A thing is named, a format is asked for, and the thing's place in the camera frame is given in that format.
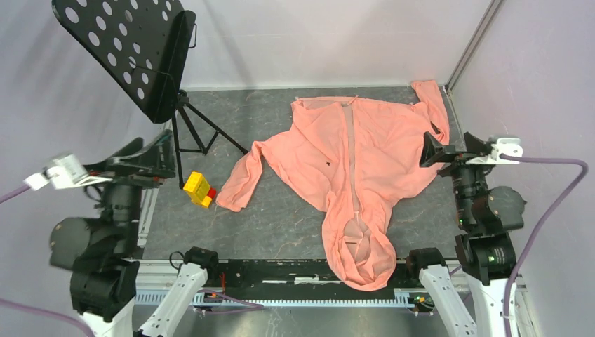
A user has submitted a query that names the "yellow and red toy block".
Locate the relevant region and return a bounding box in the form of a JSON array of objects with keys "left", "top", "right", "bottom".
[{"left": 182, "top": 171, "right": 217, "bottom": 208}]

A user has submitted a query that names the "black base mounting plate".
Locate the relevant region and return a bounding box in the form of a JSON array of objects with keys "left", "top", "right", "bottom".
[{"left": 206, "top": 259, "right": 420, "bottom": 300}]

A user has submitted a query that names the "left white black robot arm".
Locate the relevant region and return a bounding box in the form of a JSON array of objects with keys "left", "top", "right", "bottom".
[{"left": 45, "top": 130, "right": 220, "bottom": 336}]

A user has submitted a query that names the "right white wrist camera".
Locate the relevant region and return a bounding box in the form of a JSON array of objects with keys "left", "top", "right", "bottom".
[{"left": 465, "top": 136, "right": 523, "bottom": 165}]

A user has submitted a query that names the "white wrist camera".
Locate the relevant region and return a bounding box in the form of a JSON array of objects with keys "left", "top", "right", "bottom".
[
  {"left": 465, "top": 136, "right": 523, "bottom": 165},
  {"left": 23, "top": 153, "right": 113, "bottom": 191}
]

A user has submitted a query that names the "black perforated music stand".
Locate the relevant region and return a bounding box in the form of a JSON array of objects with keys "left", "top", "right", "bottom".
[{"left": 51, "top": 1, "right": 248, "bottom": 177}]

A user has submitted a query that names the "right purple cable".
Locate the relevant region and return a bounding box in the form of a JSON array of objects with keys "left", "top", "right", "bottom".
[{"left": 500, "top": 154, "right": 589, "bottom": 337}]

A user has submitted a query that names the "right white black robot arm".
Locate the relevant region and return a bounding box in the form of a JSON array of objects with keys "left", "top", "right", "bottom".
[{"left": 405, "top": 131, "right": 526, "bottom": 336}]

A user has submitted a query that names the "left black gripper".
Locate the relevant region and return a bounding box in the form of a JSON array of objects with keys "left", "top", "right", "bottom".
[{"left": 85, "top": 126, "right": 178, "bottom": 250}]

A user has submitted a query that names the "purple cable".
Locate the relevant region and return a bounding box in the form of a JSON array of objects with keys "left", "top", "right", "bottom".
[
  {"left": 0, "top": 183, "right": 32, "bottom": 204},
  {"left": 500, "top": 154, "right": 589, "bottom": 337}
]

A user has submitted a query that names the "salmon pink zip jacket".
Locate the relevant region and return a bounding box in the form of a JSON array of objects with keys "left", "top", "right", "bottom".
[{"left": 216, "top": 80, "right": 450, "bottom": 291}]

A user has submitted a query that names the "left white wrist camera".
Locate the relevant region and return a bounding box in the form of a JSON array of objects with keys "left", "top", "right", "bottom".
[{"left": 23, "top": 153, "right": 113, "bottom": 191}]

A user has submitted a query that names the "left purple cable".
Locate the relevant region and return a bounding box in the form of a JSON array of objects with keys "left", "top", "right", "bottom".
[{"left": 0, "top": 183, "right": 32, "bottom": 204}]

